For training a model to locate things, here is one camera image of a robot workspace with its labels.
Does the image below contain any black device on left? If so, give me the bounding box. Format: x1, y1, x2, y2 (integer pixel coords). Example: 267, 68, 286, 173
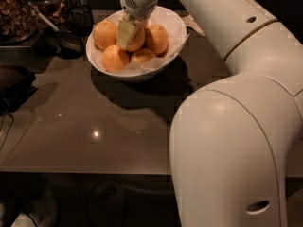
0, 65, 36, 114

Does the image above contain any black cable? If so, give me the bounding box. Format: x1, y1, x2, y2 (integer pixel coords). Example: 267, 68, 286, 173
0, 97, 15, 151

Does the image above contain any crumpled paper napkin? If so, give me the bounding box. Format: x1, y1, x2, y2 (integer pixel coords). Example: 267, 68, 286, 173
182, 14, 205, 36

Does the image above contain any orange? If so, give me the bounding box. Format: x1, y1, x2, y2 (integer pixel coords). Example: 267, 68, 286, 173
101, 44, 130, 72
127, 26, 145, 52
93, 20, 117, 50
131, 48, 156, 65
145, 24, 169, 55

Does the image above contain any large glass snack jar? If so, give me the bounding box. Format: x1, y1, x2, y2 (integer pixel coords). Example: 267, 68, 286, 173
0, 0, 38, 45

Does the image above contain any black wire mesh cup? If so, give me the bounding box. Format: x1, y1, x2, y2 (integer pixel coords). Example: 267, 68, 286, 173
70, 5, 94, 37

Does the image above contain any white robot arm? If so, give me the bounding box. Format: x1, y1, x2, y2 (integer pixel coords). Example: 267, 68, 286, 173
169, 0, 303, 227

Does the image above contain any white ceramic bowl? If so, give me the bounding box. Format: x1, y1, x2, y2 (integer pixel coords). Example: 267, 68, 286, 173
85, 5, 187, 83

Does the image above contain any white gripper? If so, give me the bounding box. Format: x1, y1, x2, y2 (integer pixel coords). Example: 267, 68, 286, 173
116, 0, 158, 50

